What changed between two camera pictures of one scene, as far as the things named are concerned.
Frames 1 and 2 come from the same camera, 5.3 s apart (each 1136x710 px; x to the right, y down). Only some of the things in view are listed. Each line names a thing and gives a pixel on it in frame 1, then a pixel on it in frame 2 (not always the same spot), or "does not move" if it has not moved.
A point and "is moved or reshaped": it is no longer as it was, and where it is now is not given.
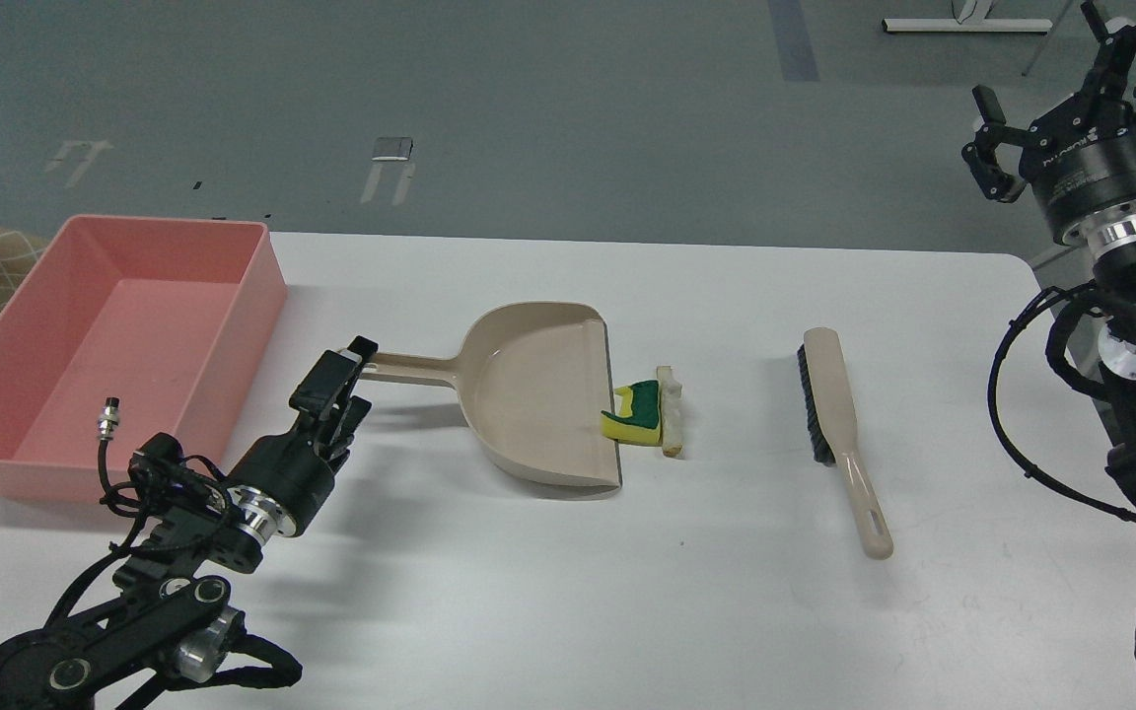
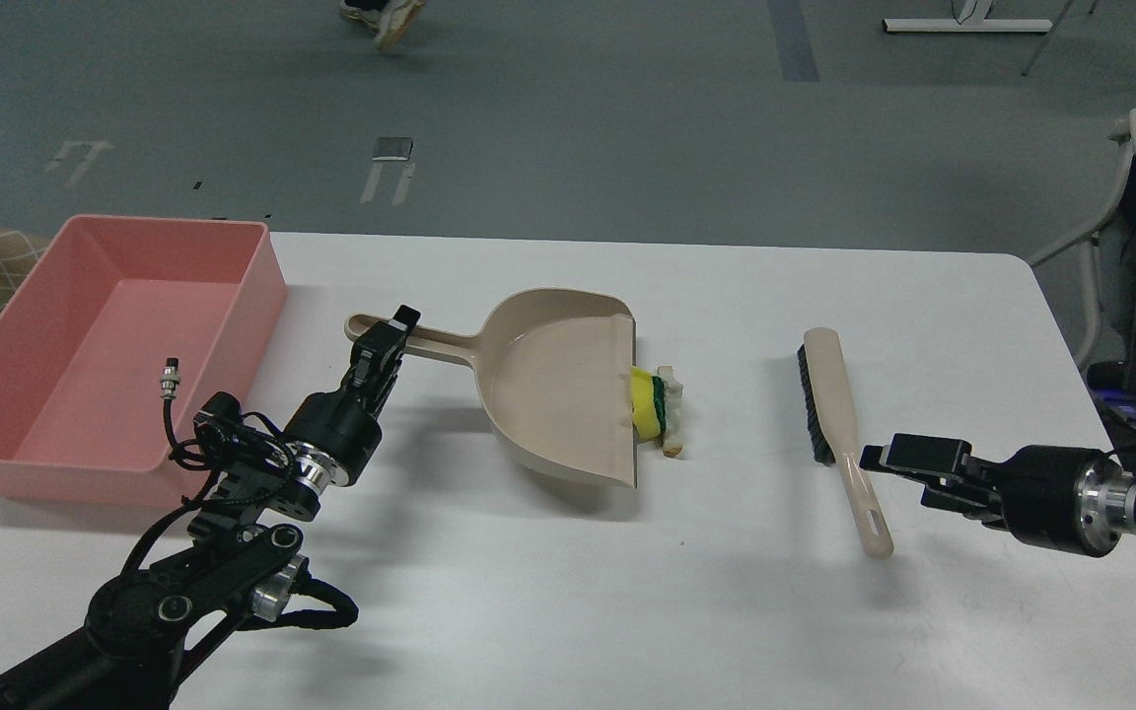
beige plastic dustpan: [534, 379] is moved or reshaped
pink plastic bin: [172, 317] does not move
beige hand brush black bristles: [833, 432] does not move
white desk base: [971, 20] does not move
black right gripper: [1087, 154] -> [1052, 497]
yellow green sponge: [639, 421] is moved or reshaped
